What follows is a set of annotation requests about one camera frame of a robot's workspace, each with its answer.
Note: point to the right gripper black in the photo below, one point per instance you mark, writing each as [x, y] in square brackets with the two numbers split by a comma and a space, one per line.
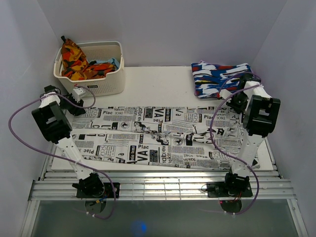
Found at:
[238, 109]

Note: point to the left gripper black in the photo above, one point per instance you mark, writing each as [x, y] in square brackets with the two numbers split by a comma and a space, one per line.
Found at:
[76, 110]

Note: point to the newspaper print trousers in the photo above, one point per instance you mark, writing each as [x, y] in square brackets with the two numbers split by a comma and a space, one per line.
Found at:
[180, 137]

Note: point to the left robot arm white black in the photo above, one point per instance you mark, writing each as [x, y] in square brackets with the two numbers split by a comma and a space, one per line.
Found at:
[55, 128]

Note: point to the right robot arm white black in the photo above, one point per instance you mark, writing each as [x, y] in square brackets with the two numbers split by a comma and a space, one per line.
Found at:
[260, 112]

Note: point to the blue red white folded trousers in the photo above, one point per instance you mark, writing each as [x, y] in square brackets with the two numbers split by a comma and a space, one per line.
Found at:
[214, 77]

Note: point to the orange camouflage trousers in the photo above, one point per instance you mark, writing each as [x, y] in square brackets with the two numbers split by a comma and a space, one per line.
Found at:
[76, 66]

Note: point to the cream perforated plastic basket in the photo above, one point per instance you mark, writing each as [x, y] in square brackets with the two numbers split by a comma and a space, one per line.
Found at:
[113, 83]

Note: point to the light blue garment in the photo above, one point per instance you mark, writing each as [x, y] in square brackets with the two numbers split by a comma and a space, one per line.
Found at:
[112, 61]

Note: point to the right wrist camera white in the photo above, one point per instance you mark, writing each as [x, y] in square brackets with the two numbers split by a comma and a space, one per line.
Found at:
[223, 94]

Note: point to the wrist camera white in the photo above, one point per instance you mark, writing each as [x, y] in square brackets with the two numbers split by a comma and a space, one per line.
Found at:
[223, 94]
[78, 93]

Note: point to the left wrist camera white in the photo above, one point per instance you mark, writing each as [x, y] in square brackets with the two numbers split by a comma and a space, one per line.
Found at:
[78, 93]

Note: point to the aluminium rail frame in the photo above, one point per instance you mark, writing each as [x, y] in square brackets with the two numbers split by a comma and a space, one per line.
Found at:
[164, 202]

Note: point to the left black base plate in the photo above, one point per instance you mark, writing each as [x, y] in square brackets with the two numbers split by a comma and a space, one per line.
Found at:
[105, 191]

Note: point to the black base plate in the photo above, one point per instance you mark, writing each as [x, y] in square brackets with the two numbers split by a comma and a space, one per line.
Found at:
[105, 191]
[221, 190]

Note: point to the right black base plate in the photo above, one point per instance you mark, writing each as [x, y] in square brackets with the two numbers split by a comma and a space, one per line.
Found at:
[221, 190]

